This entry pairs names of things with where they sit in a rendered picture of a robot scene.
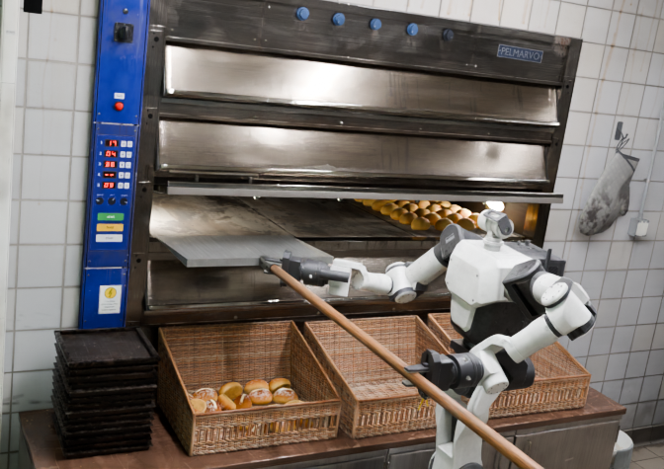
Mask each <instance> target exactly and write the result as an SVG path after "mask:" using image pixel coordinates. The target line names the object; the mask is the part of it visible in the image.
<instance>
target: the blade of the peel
mask: <svg viewBox="0 0 664 469"><path fill-rule="evenodd" d="M156 237H157V238H158V239H159V240H160V241H161V242H162V243H163V244H164V245H165V246H166V247H167V248H168V249H169V250H170V251H171V252H172V253H173V254H174V255H175V256H176V257H177V258H178V259H179V260H180V261H181V262H182V263H183V264H184V265H185V266H186V267H229V266H259V261H260V257H261V256H268V257H270V258H271V259H280V258H283V255H284V251H285V250H288V251H292V255H293V256H295V257H301V258H303V261H304V262H305V263H306V260H307V259H310V260H317V261H323V262H327V263H328V264H332V262H333V256H331V255H329V254H327V253H325V252H323V251H320V250H318V249H316V248H314V247H312V246H310V245H308V244H306V243H304V242H302V241H300V240H298V239H296V238H293V237H292V236H291V235H230V236H156Z"/></svg>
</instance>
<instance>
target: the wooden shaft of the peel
mask: <svg viewBox="0 0 664 469"><path fill-rule="evenodd" d="M270 271H271V273H273V274H274V275H275V276H277V277H278V278H279V279H281V280H282V281H283V282H284V283H286V284H287V285H288V286H289V287H291V288H292V289H293V290H294V291H296V292H297V293H298V294H300V295H301V296H302V297H303V298H305V299H306V300H307V301H308V302H310V303H311V304H312V305H313V306H315V307H316V308H317V309H318V310H320V311H321V312H322V313H324V314H325V315H326V316H327V317H329V318H330V319H331V320H332V321H334V322H335V323H336V324H337V325H339V326H340V327H341V328H343V329H344V330H345V331H346V332H348V333H349V334H350V335H351V336H353V337H354V338H355V339H356V340H358V341H359V342H360V343H362V344H363V345H364V346H365V347H367V348H368V349H369V350H370V351H372V352H373V353H374V354H376V355H377V356H378V357H380V358H381V359H382V360H383V361H385V362H386V363H387V364H388V365H390V366H391V367H392V368H393V369H395V370H396V371H397V372H398V373H400V374H401V375H402V376H404V377H405V378H406V379H407V380H409V381H410V382H411V383H412V384H414V385H415V386H416V387H417V388H419V389H420V390H421V391H423V392H424V393H425V394H426V395H428V396H429V397H430V398H431V399H433V400H434V401H435V402H436V403H438V404H439V405H440V406H442V407H443V408H444V409H445V410H447V411H448V412H449V413H450V414H452V415H453V416H454V417H455V418H457V419H458V420H459V421H461V422H462V423H463V424H464V425H466V426H467V427H468V428H469V429H471V430H472V431H473V432H475V433H476V434H477V435H479V436H480V437H481V438H482V439H484V440H485V441H486V442H487V443H489V444H490V445H491V446H492V447H494V448H495V449H496V450H497V451H499V452H500V453H501V454H503V455H504V456H505V457H506V458H508V459H509V460H510V461H511V462H513V463H514V464H515V465H516V466H518V467H519V468H520V469H544V468H542V467H541V466H540V465H538V464H537V463H536V462H535V461H534V460H533V459H532V458H530V457H529V456H528V455H526V454H525V453H524V452H522V451H521V450H520V449H518V448H517V447H516V446H515V445H513V444H512V443H511V442H509V441H508V440H507V439H505V438H504V437H503V436H501V435H500V434H499V433H497V432H496V431H495V430H493V429H492V428H491V427H489V426H488V425H487V424H485V423H484V422H483V421H481V420H480V419H479V418H477V417H476V416H475V415H474V414H472V413H471V412H470V411H468V410H467V409H466V408H464V407H463V406H462V405H460V404H459V403H458V402H456V401H455V400H454V399H452V398H451V397H450V396H449V395H447V394H446V393H445V392H443V391H442V390H441V389H439V388H438V387H437V386H435V385H434V384H433V383H431V382H430V381H429V380H428V379H426V378H425V377H424V376H422V375H421V374H420V373H418V372H412V373H408V372H407V371H405V370H404V366H409V365H408V364H407V363H405V362H404V361H403V360H401V359H400V358H399V357H397V356H396V355H395V354H393V353H392V352H390V351H389V350H388V349H386V348H385V347H384V346H383V345H381V344H380V343H379V342H377V341H376V340H375V339H373V338H372V337H371V336H369V335H368V334H367V333H365V332H364V331H363V330H362V329H360V328H359V327H358V326H356V325H355V324H354V323H352V322H351V321H350V320H348V319H347V318H346V317H344V316H343V315H342V314H341V313H339V312H338V311H337V310H335V309H334V308H333V307H331V306H330V305H329V304H327V303H326V302H325V301H323V300H322V299H321V298H319V297H318V296H317V295H316V294H314V293H313V292H312V291H310V290H309V289H308V288H306V287H305V286H304V285H302V284H301V283H300V282H298V281H297V280H296V279H295V278H293V277H292V276H291V275H289V274H288V273H286V272H285V271H284V270H282V269H281V268H280V267H278V266H277V265H272V266H271V267H270Z"/></svg>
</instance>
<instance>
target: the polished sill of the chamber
mask: <svg viewBox="0 0 664 469"><path fill-rule="evenodd" d="M293 238H296V239H298V240H300V241H302V242H304V243H306V244H308V245H310V246H312V247H314V248H316V249H318V250H320V251H333V250H423V249H432V248H433V247H435V246H436V245H437V244H439V243H440V238H441V237H293ZM526 240H530V243H533V240H531V239H529V238H527V237H508V238H505V239H503V242H515V243H518V241H520V242H521V243H526ZM148 252H149V253H153V252H171V251H170V250H169V249H168V248H167V247H166V246H165V245H164V244H163V243H162V242H161V241H160V240H159V239H158V238H149V246H148Z"/></svg>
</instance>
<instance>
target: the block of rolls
mask: <svg viewBox="0 0 664 469"><path fill-rule="evenodd" d="M354 200H355V201H359V202H362V203H363V205H366V206H371V207H372V209H373V210H376V211H380V212H381V214H383V215H390V217H391V219H394V220H399V222H400V223H401V224H406V225H411V228H412V229H414V230H428V229H429V228H430V225H435V229H436V230H440V231H443V230H444V229H445V228H446V227H447V226H448V225H450V224H452V223H455V224H457V225H459V226H460V227H461V228H464V229H466V230H468V231H469V230H473V229H474V228H475V226H476V228H477V229H480V230H482V229H481V228H480V227H479V226H478V223H477V219H478V216H479V214H478V213H472V214H471V212H470V211H469V210H467V209H465V208H461V207H460V206H458V205H456V204H451V203H450V202H448V201H441V200H420V202H415V200H399V199H357V198H354Z"/></svg>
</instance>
